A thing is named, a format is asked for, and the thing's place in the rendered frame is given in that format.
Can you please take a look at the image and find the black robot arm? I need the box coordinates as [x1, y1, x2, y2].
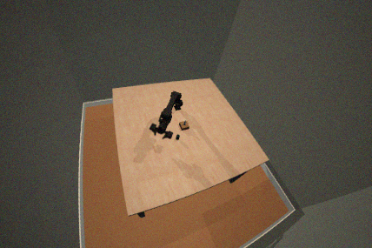
[156, 91, 183, 135]

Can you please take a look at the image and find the brown square block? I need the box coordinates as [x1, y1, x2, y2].
[179, 121, 189, 131]

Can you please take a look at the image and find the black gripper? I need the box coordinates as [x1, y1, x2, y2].
[149, 124, 173, 139]

